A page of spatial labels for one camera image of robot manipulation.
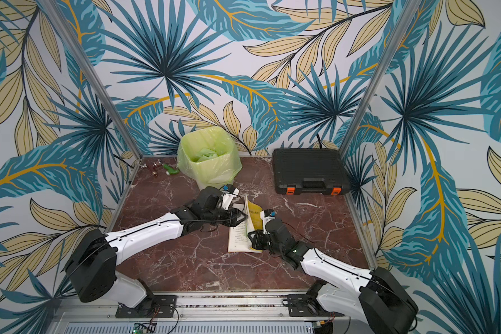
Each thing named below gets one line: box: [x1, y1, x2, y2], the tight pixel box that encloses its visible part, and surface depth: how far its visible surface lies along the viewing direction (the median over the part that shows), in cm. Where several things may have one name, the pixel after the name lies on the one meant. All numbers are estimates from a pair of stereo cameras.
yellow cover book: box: [227, 195, 264, 254], surface depth 88 cm
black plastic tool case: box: [272, 148, 351, 195], surface depth 105 cm
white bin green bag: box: [176, 126, 243, 191], surface depth 94 cm
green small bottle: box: [162, 163, 180, 176], surface depth 113 cm
